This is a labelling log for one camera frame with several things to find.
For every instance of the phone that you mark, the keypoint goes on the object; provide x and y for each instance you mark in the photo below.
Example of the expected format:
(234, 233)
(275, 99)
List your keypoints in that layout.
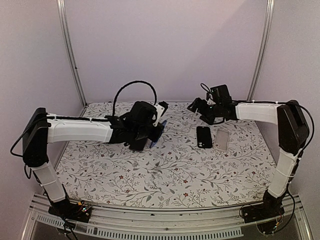
(156, 134)
(138, 145)

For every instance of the front aluminium rail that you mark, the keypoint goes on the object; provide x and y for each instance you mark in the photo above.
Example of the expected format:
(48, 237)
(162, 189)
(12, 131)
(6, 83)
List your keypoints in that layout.
(111, 222)

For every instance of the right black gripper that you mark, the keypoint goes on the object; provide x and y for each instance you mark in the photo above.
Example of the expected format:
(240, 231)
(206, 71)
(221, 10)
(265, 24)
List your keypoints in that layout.
(195, 104)

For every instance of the black phone case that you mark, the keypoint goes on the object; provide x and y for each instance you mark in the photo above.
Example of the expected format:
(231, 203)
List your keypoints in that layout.
(204, 138)

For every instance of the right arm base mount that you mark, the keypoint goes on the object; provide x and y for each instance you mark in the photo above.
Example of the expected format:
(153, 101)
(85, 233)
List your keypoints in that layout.
(253, 213)

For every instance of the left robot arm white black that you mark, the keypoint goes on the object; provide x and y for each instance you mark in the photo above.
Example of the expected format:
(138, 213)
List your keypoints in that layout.
(44, 128)

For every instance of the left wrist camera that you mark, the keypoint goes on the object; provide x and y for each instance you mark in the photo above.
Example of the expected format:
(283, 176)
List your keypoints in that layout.
(160, 109)

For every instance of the aluminium frame post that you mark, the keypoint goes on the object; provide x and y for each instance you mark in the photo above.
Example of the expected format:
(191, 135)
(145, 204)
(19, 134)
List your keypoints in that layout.
(270, 4)
(61, 8)

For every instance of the right aluminium frame post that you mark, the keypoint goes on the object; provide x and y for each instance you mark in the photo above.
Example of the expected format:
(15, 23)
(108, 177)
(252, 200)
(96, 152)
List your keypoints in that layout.
(270, 4)

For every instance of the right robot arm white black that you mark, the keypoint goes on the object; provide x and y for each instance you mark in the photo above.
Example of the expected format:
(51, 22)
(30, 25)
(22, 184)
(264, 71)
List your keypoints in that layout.
(294, 134)

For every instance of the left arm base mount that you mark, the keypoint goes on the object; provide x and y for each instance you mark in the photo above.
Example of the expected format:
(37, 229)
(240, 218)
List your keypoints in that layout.
(66, 209)

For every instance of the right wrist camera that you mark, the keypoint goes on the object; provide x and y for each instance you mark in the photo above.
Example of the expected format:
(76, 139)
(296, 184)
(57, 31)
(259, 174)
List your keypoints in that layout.
(213, 94)

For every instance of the transparent magsafe phone case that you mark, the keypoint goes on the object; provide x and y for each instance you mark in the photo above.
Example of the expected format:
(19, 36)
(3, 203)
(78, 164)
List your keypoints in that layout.
(178, 126)

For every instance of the left aluminium frame post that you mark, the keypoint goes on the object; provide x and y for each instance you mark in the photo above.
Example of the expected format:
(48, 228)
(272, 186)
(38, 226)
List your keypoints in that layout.
(61, 8)

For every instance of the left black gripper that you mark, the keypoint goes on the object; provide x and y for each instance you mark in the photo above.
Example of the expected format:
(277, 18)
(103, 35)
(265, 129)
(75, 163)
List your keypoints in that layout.
(155, 137)

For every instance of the floral patterned table mat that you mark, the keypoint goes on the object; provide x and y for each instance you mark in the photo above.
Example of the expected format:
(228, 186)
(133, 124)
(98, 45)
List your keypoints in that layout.
(175, 173)

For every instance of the white clear phone case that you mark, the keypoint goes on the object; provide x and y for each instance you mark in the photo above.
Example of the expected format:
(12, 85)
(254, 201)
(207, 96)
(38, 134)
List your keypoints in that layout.
(221, 140)

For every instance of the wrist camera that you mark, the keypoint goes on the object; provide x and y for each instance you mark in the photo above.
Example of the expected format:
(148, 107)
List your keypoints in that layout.
(160, 109)
(213, 94)

